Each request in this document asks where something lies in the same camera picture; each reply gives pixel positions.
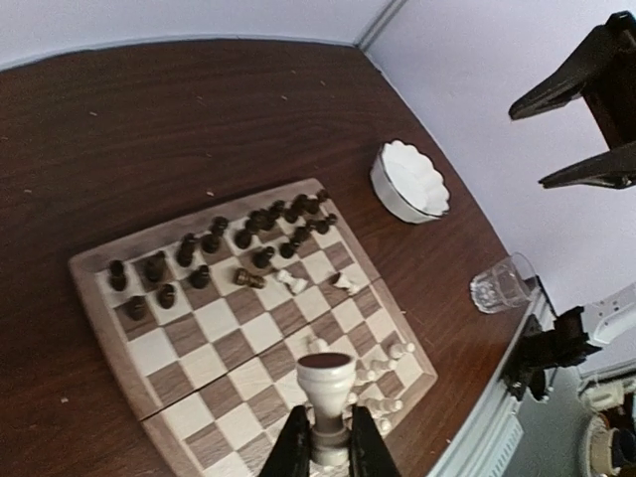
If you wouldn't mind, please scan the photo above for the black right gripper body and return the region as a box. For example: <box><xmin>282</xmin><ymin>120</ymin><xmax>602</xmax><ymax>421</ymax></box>
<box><xmin>583</xmin><ymin>11</ymin><xmax>635</xmax><ymax>149</ymax></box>

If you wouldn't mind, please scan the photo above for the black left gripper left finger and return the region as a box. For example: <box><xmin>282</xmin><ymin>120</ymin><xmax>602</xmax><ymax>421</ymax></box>
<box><xmin>260</xmin><ymin>405</ymin><xmax>311</xmax><ymax>477</ymax></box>

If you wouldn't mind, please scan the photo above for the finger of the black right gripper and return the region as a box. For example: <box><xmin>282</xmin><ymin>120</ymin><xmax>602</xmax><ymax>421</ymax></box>
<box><xmin>508</xmin><ymin>27</ymin><xmax>611</xmax><ymax>119</ymax></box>
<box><xmin>539</xmin><ymin>146</ymin><xmax>635</xmax><ymax>190</ymax></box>

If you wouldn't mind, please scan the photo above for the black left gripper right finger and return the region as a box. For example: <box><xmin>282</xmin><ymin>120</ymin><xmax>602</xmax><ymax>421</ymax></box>
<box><xmin>349</xmin><ymin>405</ymin><xmax>400</xmax><ymax>477</ymax></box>

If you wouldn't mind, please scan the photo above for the white knight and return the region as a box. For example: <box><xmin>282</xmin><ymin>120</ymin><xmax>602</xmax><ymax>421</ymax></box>
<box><xmin>307</xmin><ymin>337</ymin><xmax>330</xmax><ymax>354</ymax></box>

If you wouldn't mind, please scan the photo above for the wooden chess board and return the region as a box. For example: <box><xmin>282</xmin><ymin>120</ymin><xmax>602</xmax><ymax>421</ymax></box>
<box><xmin>70</xmin><ymin>179</ymin><xmax>437</xmax><ymax>476</ymax></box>

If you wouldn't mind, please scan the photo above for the clear plastic cup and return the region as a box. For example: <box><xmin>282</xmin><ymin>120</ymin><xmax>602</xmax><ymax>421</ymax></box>
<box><xmin>469</xmin><ymin>252</ymin><xmax>539</xmax><ymax>314</ymax></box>

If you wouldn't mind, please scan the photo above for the white pawn lying right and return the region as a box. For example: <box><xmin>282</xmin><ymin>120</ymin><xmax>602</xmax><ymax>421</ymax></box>
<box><xmin>331</xmin><ymin>272</ymin><xmax>361</xmax><ymax>296</ymax></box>

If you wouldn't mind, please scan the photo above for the white pawn lying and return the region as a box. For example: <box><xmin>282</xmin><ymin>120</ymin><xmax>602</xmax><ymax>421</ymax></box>
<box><xmin>275</xmin><ymin>269</ymin><xmax>308</xmax><ymax>295</ymax></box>
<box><xmin>331</xmin><ymin>272</ymin><xmax>361</xmax><ymax>296</ymax></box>

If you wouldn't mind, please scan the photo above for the white pawn lying centre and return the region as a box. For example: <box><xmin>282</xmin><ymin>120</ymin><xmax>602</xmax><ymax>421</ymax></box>
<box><xmin>275</xmin><ymin>269</ymin><xmax>308</xmax><ymax>295</ymax></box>

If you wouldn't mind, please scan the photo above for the fallen dark pawn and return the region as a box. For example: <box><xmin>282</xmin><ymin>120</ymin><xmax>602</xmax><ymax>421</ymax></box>
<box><xmin>234</xmin><ymin>268</ymin><xmax>266</xmax><ymax>289</ymax></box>

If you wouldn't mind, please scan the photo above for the white scalloped bowl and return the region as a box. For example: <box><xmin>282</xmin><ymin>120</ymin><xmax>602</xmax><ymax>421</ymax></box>
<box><xmin>370</xmin><ymin>140</ymin><xmax>450</xmax><ymax>225</ymax></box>

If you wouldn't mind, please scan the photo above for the aluminium front rail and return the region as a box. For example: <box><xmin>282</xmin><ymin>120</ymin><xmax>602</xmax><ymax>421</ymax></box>
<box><xmin>428</xmin><ymin>291</ymin><xmax>549</xmax><ymax>477</ymax></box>

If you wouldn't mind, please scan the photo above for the right aluminium corner post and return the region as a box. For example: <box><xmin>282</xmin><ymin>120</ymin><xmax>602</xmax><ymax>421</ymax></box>
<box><xmin>354</xmin><ymin>0</ymin><xmax>406</xmax><ymax>52</ymax></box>

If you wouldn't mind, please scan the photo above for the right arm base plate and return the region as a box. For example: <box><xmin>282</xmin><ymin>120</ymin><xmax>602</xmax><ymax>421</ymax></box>
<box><xmin>501</xmin><ymin>306</ymin><xmax>601</xmax><ymax>401</ymax></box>

